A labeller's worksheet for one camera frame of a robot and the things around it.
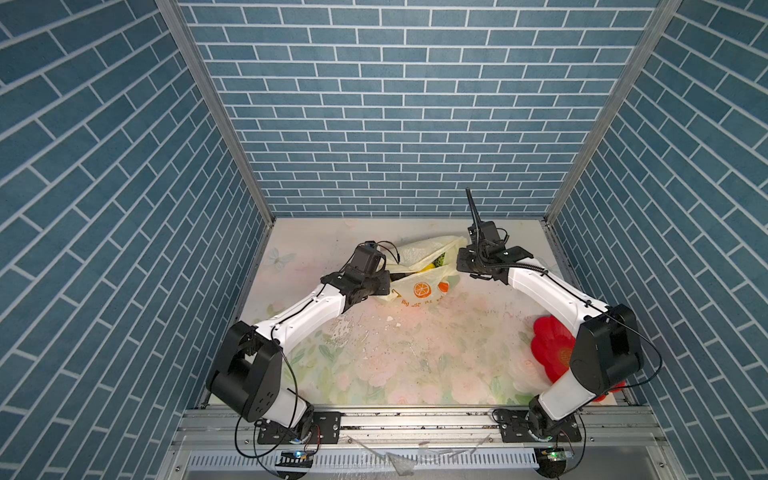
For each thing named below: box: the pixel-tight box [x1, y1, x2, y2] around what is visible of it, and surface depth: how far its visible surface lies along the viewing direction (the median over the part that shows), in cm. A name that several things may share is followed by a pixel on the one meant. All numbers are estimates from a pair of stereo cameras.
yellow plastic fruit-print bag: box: [374, 235, 467, 307], surface depth 90 cm
